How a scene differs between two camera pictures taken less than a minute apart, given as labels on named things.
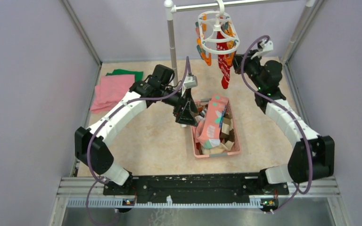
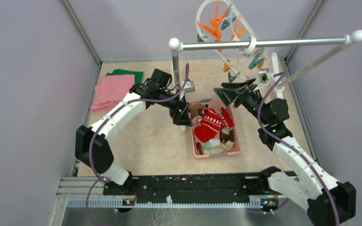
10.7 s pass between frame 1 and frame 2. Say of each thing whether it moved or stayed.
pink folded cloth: stayed
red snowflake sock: moved
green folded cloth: stayed
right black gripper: moved
